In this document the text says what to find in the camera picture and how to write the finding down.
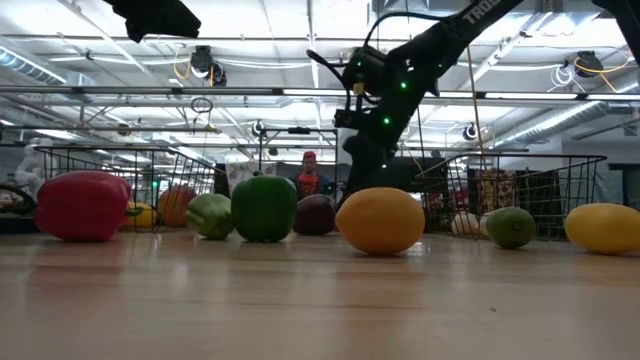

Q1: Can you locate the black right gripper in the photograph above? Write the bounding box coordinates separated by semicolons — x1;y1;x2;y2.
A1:
344;94;416;194

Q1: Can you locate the orange citrus fruit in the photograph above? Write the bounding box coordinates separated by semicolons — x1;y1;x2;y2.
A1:
334;186;427;257

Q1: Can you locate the dark red apple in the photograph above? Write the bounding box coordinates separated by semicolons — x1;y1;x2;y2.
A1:
293;193;338;237

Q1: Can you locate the light green bell pepper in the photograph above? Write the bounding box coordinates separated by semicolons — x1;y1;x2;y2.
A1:
185;193;235;241

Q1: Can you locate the orange tomato green stem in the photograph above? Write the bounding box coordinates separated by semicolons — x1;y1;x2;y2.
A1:
157;184;197;229

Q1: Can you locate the yellow lemon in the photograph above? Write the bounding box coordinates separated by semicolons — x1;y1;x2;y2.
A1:
124;200;159;230
564;202;640;255

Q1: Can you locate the red bell pepper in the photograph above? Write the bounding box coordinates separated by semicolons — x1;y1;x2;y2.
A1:
34;169;145;244

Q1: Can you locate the black background screen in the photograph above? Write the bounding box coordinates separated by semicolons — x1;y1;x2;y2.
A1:
387;156;450;195

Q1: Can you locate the person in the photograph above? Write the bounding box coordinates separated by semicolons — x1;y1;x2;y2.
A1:
294;150;331;199

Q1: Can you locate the overhead beam with light strips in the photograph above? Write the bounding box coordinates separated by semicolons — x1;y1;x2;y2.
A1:
0;84;640;100

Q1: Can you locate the floral patterned cloth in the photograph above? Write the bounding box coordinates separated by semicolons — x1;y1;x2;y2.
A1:
474;168;519;214

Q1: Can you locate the green lime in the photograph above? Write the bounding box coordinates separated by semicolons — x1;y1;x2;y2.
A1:
485;206;538;250

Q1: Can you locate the white humanoid figure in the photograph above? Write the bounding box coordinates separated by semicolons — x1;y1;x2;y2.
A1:
13;137;55;197

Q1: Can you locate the thin black hanging cable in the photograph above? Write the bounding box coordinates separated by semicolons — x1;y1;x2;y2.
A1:
416;107;427;164

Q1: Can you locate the black gantry frame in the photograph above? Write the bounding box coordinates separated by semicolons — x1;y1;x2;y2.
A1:
257;126;340;177

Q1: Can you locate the black hanging cable loop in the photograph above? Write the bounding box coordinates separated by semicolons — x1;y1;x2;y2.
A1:
189;96;215;115

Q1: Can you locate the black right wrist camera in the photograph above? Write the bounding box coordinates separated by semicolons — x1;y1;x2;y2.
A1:
343;45;387;96

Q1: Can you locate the yellow hanging cable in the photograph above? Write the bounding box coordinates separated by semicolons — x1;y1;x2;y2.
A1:
465;44;487;157

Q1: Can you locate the wire mesh basket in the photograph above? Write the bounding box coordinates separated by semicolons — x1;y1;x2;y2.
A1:
414;153;607;240
33;144;217;234

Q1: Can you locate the silver spiral air duct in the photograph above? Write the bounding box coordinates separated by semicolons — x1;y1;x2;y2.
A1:
492;82;640;150

